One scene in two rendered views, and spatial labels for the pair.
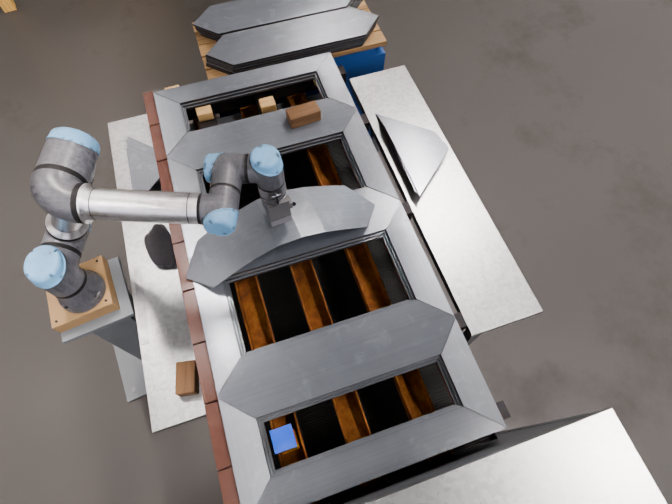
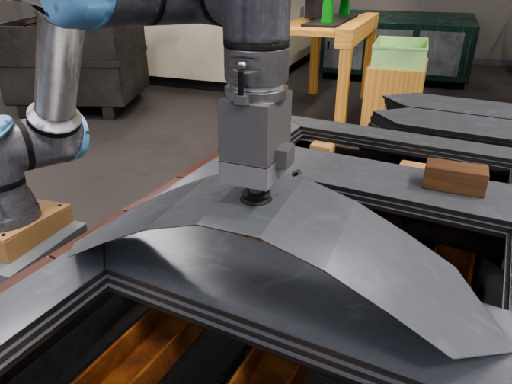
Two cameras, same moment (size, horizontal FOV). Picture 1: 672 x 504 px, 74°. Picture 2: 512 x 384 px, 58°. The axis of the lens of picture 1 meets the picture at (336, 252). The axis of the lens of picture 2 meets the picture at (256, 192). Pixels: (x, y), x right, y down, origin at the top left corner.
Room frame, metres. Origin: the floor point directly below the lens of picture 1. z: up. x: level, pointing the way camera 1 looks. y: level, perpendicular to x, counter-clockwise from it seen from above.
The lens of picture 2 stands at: (0.31, -0.22, 1.26)
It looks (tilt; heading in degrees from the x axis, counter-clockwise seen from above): 26 degrees down; 47
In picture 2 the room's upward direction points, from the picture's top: straight up
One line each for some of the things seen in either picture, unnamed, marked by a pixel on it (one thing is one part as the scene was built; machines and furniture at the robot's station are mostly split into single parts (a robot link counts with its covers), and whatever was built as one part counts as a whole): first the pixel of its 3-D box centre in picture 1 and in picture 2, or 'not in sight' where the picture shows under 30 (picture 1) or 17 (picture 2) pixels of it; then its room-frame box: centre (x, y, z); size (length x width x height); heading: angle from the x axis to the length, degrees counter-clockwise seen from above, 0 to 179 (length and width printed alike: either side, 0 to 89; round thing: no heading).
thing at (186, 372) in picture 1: (187, 378); not in sight; (0.25, 0.47, 0.71); 0.10 x 0.06 x 0.05; 8
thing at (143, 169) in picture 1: (146, 166); not in sight; (1.08, 0.77, 0.70); 0.39 x 0.12 x 0.04; 19
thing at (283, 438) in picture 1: (283, 438); not in sight; (0.07, 0.13, 0.88); 0.06 x 0.06 x 0.02; 19
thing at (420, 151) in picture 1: (418, 146); not in sight; (1.14, -0.32, 0.77); 0.45 x 0.20 x 0.04; 19
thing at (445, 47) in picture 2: not in sight; (398, 45); (5.83, 2.95, 0.34); 1.69 x 1.55 x 0.69; 116
